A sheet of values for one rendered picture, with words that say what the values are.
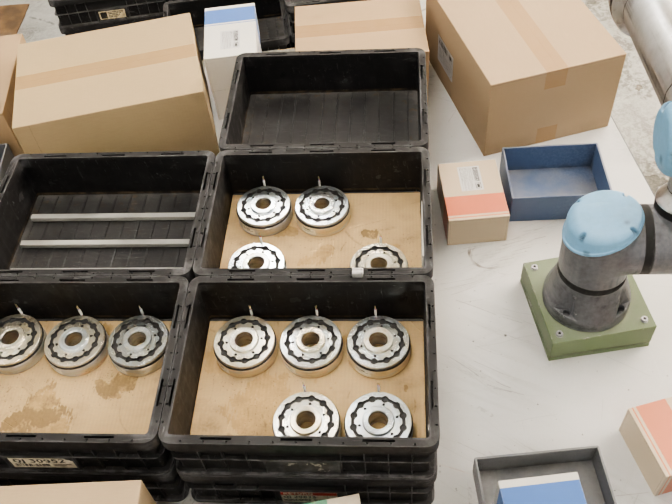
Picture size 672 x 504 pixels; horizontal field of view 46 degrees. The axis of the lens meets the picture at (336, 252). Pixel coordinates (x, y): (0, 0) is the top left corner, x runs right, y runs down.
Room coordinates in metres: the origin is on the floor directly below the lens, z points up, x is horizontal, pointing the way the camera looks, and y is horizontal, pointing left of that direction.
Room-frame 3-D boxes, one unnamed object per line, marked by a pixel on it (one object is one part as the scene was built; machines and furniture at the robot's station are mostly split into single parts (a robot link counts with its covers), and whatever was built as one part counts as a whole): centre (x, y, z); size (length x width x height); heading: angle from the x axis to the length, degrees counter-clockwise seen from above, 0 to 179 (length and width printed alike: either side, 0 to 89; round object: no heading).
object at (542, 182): (1.12, -0.47, 0.74); 0.20 x 0.15 x 0.07; 85
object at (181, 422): (0.64, 0.07, 0.87); 0.40 x 0.30 x 0.11; 82
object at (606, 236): (0.80, -0.44, 0.93); 0.13 x 0.12 x 0.14; 81
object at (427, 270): (0.94, 0.03, 0.92); 0.40 x 0.30 x 0.02; 82
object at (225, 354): (0.72, 0.17, 0.86); 0.10 x 0.10 x 0.01
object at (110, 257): (0.99, 0.42, 0.87); 0.40 x 0.30 x 0.11; 82
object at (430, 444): (0.64, 0.07, 0.92); 0.40 x 0.30 x 0.02; 82
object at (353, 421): (0.55, -0.03, 0.86); 0.10 x 0.10 x 0.01
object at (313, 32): (1.55, -0.11, 0.78); 0.30 x 0.22 x 0.16; 87
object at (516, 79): (1.47, -0.46, 0.80); 0.40 x 0.30 x 0.20; 10
